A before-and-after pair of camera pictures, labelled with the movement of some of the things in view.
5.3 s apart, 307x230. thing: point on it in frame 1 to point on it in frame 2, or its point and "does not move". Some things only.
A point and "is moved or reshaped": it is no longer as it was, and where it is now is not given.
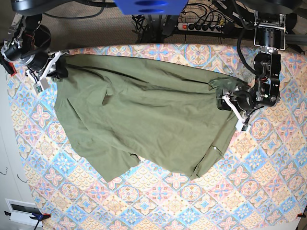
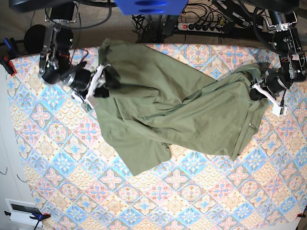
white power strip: (201, 27) does not move
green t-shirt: (113, 109) is moved or reshaped
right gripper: (244, 99) to (276, 82)
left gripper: (36, 59) to (80, 79)
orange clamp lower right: (300, 214) does not move
